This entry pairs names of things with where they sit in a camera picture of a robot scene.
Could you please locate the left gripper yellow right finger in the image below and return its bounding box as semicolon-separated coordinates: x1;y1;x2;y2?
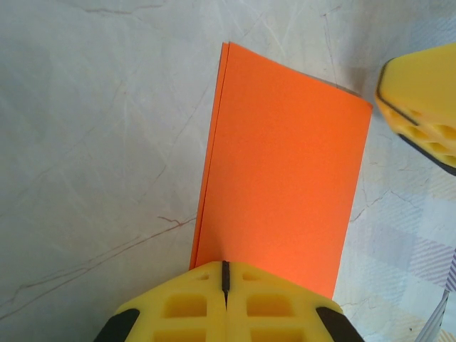
223;261;364;342

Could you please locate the orange paper sheet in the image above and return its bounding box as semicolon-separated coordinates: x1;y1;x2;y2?
188;41;374;302

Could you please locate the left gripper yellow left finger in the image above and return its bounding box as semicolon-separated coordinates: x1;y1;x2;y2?
94;261;228;342

